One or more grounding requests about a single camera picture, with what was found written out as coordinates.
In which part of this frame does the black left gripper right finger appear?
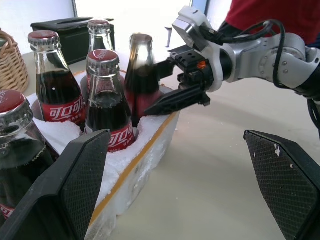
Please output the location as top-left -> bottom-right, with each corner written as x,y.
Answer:
243,129 -> 320,240

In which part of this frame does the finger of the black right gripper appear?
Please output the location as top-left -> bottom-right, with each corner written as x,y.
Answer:
143,85 -> 211,117
153,58 -> 185,82

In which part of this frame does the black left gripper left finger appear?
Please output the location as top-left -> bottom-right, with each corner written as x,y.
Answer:
0,129 -> 112,240

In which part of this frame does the capless cola glass bottle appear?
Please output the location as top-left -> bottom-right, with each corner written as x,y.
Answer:
123,32 -> 166,126

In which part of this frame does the red-capped cola glass bottle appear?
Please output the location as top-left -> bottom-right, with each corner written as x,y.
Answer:
0,89 -> 61,227
27,30 -> 88,133
87,19 -> 116,54
84,49 -> 136,154

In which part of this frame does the black tissue box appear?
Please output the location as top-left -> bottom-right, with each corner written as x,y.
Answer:
30,16 -> 116,66

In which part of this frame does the white foam bottle tray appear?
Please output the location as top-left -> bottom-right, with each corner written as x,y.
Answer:
24,70 -> 181,240

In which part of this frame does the person in red shirt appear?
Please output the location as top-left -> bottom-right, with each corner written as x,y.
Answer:
216,0 -> 320,46

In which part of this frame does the woven wicker basket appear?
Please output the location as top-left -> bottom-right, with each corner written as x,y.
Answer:
0,27 -> 30,95

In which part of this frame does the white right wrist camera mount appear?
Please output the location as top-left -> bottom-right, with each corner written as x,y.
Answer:
171,5 -> 224,94

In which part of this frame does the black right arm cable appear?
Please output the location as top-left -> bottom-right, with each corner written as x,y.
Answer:
204,19 -> 320,141

